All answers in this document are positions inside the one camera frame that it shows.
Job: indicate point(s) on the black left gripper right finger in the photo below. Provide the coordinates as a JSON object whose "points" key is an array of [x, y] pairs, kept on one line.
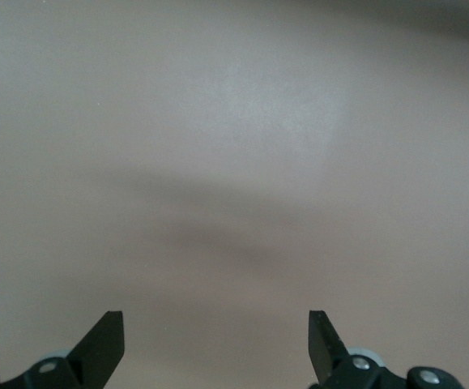
{"points": [[327, 356]]}

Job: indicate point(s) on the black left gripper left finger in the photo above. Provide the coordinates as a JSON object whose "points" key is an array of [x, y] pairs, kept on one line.
{"points": [[100, 352]]}

